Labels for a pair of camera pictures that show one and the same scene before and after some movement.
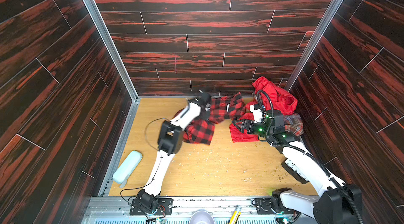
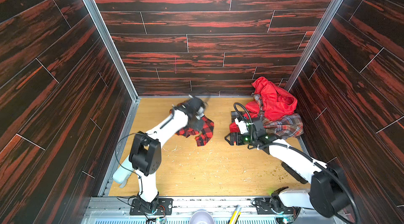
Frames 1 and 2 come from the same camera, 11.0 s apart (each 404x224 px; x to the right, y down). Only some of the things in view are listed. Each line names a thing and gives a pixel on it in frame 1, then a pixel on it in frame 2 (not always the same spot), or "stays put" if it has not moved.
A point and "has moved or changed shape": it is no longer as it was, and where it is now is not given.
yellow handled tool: (236, 214) stays put
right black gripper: (241, 124) to (236, 139)
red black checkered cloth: (201, 129) has moved or changed shape
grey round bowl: (202, 217) stays put
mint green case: (122, 174) stays put
